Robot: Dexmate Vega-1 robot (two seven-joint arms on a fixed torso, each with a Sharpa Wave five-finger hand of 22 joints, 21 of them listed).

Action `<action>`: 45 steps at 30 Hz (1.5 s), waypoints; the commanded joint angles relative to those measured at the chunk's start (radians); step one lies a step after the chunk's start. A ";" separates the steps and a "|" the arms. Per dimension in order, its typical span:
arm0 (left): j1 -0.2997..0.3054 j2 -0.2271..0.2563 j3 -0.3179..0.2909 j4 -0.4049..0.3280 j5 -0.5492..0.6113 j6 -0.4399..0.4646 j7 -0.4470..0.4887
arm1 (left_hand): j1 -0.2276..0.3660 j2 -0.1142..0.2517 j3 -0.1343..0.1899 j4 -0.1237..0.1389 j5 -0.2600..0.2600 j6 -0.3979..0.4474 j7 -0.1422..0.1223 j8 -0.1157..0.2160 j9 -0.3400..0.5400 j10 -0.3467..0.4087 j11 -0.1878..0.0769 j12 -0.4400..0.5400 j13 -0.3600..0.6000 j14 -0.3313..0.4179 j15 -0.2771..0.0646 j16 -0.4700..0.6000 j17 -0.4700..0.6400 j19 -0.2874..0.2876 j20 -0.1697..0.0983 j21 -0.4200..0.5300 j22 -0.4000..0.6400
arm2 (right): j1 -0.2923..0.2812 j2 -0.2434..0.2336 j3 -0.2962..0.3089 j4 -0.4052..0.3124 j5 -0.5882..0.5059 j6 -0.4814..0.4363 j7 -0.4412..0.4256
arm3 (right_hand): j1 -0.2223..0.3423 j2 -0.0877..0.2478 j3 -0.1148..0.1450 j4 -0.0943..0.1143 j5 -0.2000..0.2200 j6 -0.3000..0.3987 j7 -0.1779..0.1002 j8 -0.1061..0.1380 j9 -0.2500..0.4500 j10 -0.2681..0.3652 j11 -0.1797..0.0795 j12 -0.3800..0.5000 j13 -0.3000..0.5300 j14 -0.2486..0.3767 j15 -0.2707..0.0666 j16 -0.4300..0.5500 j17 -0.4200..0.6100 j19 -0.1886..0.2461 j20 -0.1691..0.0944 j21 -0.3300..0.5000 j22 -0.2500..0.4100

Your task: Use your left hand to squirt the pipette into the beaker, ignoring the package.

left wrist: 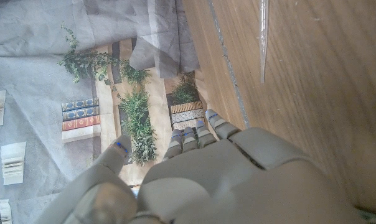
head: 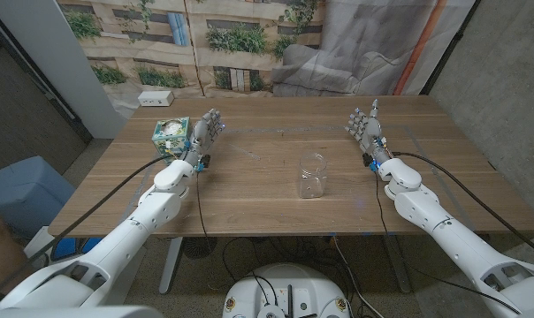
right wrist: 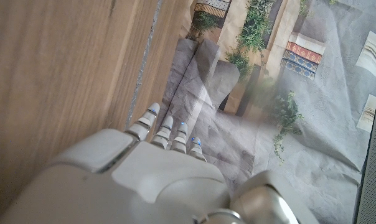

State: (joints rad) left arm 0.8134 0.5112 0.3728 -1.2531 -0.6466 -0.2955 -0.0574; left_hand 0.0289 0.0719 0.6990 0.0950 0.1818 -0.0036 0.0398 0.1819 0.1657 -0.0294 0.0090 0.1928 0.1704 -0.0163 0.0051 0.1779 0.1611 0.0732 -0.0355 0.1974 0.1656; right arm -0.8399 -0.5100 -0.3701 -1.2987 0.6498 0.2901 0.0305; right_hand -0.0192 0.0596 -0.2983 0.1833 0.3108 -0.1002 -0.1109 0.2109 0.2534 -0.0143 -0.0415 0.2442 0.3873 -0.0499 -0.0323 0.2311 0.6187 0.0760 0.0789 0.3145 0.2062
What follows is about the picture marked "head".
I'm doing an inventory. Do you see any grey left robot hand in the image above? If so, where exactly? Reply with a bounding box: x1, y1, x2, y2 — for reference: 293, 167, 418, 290
183, 108, 226, 167

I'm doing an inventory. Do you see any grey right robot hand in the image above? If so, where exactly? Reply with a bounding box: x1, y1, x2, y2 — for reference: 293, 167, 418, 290
344, 98, 392, 167

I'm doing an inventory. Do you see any clear plastic beaker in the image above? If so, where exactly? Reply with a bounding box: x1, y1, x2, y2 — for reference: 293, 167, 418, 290
297, 152, 329, 200

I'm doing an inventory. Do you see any green floral tissue box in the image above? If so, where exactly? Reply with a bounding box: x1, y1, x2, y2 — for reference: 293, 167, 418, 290
151, 116, 194, 155

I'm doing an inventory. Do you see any white power strip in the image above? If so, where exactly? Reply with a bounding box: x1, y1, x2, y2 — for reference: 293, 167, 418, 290
137, 90, 175, 108

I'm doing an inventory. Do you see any printed fabric backdrop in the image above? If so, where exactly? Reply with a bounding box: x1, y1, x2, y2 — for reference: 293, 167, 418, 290
57, 0, 477, 119

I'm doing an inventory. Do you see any black backdrop stand pole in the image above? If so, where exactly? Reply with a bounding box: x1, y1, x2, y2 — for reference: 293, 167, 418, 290
419, 0, 483, 96

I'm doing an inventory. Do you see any black round vented device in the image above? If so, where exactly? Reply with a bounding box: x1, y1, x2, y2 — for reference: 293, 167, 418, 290
181, 237, 218, 260

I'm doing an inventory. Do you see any grey table leg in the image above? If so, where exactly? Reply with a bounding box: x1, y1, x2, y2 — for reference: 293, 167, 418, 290
384, 233, 412, 295

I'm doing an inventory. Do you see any white table leg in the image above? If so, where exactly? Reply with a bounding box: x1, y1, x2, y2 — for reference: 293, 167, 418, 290
158, 237, 184, 295

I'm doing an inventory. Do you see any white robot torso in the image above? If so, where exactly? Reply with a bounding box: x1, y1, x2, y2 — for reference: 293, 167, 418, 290
221, 262, 352, 318

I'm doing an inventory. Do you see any white cart with blue panels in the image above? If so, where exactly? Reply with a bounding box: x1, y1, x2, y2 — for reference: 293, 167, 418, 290
23, 225, 147, 306

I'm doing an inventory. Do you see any blue plastic bin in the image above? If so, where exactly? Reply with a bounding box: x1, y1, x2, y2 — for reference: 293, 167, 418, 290
0, 155, 76, 239

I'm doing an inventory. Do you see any thin black left wrist cable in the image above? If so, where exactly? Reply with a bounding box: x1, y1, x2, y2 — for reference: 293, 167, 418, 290
195, 170, 219, 266

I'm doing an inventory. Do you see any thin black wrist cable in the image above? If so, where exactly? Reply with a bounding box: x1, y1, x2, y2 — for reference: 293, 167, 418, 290
195, 170, 219, 266
373, 170, 523, 315

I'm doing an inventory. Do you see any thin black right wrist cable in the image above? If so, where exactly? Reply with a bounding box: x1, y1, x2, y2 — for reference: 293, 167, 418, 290
373, 170, 523, 315

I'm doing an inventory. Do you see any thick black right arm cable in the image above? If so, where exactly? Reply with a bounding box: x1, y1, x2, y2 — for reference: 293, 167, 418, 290
391, 151, 534, 262

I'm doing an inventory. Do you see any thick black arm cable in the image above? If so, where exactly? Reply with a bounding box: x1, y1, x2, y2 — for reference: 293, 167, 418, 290
0, 153, 175, 298
391, 151, 534, 262

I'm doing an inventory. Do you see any grey floor cable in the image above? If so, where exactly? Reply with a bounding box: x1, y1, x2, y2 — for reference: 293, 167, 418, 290
332, 236, 377, 318

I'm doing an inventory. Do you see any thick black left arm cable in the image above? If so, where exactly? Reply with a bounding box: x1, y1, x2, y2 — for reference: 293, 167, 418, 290
0, 153, 175, 298

